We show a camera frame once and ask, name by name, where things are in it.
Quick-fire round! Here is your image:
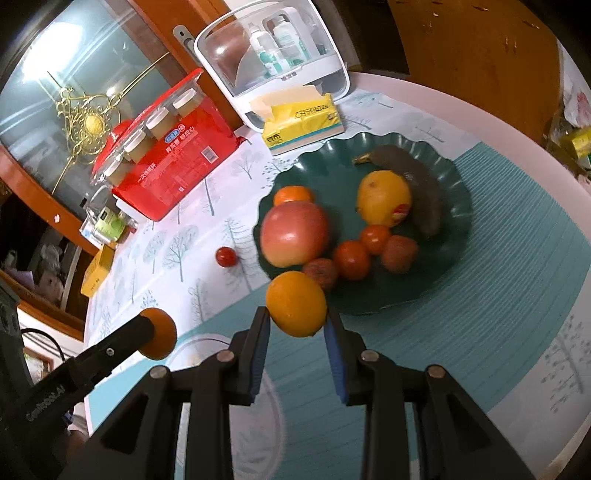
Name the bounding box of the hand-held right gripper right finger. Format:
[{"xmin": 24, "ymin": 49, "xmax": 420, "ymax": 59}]
[{"xmin": 323, "ymin": 310, "xmax": 536, "ymax": 480}]

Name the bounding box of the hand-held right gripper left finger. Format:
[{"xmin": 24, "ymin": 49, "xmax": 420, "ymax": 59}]
[{"xmin": 60, "ymin": 305, "xmax": 271, "ymax": 480}]

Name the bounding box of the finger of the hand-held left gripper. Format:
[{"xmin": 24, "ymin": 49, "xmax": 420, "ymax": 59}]
[{"xmin": 69, "ymin": 315, "xmax": 156, "ymax": 386}]

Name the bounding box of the small yellow-orange citrus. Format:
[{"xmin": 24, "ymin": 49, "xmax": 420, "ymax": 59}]
[{"xmin": 265, "ymin": 271, "xmax": 328, "ymax": 337}]

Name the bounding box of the dark red lychee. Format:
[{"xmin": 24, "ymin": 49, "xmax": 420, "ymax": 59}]
[
  {"xmin": 302, "ymin": 258, "xmax": 339, "ymax": 292},
  {"xmin": 381, "ymin": 234, "xmax": 419, "ymax": 274}
]

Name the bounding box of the red tomato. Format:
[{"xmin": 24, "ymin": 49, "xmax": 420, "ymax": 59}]
[
  {"xmin": 359, "ymin": 224, "xmax": 392, "ymax": 255},
  {"xmin": 333, "ymin": 240, "xmax": 371, "ymax": 281}
]

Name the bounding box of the dark green scalloped plate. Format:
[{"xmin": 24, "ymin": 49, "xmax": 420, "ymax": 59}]
[{"xmin": 254, "ymin": 131, "xmax": 474, "ymax": 317}]

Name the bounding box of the red apple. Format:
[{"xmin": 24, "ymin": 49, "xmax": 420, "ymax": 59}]
[{"xmin": 260, "ymin": 200, "xmax": 330, "ymax": 268}]

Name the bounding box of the large yellow orange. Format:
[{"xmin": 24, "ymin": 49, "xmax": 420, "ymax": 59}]
[{"xmin": 356, "ymin": 170, "xmax": 413, "ymax": 228}]

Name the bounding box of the yellow cardboard box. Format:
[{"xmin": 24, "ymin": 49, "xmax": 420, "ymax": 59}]
[{"xmin": 81, "ymin": 244, "xmax": 116, "ymax": 297}]

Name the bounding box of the printed tree pattern tablecloth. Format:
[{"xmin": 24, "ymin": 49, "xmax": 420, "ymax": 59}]
[{"xmin": 83, "ymin": 71, "xmax": 591, "ymax": 480}]

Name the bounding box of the red paper cup package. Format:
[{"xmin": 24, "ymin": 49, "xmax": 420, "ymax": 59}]
[{"xmin": 111, "ymin": 97, "xmax": 247, "ymax": 221}]

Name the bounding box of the overripe dark banana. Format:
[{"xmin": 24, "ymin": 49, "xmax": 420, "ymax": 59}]
[{"xmin": 353, "ymin": 144, "xmax": 443, "ymax": 240}]

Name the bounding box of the gold metal ornament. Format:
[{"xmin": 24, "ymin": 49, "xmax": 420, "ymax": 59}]
[{"xmin": 46, "ymin": 51, "xmax": 171, "ymax": 197}]

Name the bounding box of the yellow tissue pack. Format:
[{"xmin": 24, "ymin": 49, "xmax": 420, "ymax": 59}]
[{"xmin": 249, "ymin": 85, "xmax": 345, "ymax": 155}]

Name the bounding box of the wooden framed glass door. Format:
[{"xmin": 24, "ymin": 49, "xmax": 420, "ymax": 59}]
[{"xmin": 0, "ymin": 0, "xmax": 245, "ymax": 342}]

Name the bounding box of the white clear-lid storage box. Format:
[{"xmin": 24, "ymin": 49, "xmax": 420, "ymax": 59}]
[{"xmin": 193, "ymin": 4, "xmax": 352, "ymax": 131}]

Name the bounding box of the teal label bottle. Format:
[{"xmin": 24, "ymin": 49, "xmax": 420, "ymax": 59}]
[{"xmin": 249, "ymin": 23, "xmax": 282, "ymax": 77}]

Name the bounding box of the white medicine bottle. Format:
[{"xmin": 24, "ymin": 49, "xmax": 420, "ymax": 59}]
[{"xmin": 272, "ymin": 14, "xmax": 308, "ymax": 65}]

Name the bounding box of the yellow green plastic bag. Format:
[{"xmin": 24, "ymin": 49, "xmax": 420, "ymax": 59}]
[{"xmin": 570, "ymin": 129, "xmax": 591, "ymax": 160}]

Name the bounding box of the brown wooden cabinet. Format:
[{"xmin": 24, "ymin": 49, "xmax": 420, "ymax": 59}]
[{"xmin": 385, "ymin": 0, "xmax": 561, "ymax": 144}]

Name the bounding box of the white plastic bag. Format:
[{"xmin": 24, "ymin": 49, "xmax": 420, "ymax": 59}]
[{"xmin": 561, "ymin": 90, "xmax": 591, "ymax": 130}]

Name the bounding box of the black cable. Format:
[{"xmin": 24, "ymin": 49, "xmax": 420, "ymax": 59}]
[{"xmin": 21, "ymin": 328, "xmax": 63, "ymax": 358}]

